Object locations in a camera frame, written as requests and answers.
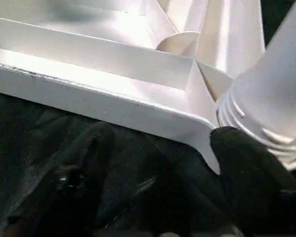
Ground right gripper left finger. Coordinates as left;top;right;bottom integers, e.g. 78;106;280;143
4;122;115;237

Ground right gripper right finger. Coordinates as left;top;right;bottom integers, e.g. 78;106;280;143
210;126;296;237

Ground white plastic table top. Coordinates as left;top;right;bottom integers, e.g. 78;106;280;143
0;0;266;176

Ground white plastic table leg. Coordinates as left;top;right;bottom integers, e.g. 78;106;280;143
216;0;296;172

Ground black mat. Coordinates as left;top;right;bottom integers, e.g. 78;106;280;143
0;0;296;237

